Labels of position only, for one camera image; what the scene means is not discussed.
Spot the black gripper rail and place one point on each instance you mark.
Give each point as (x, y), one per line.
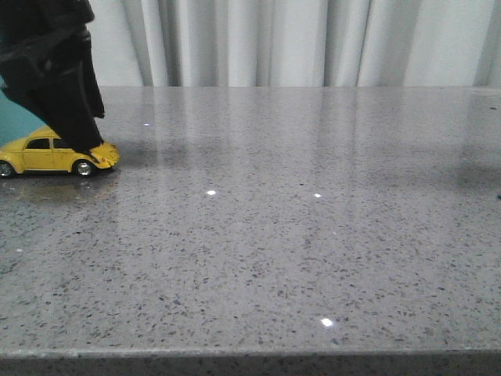
(42, 43)

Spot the yellow toy beetle car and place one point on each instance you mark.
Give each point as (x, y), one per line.
(44, 151)

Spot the light blue storage box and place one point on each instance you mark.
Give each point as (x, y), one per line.
(15, 121)

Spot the grey pleated curtain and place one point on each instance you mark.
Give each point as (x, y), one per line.
(296, 43)

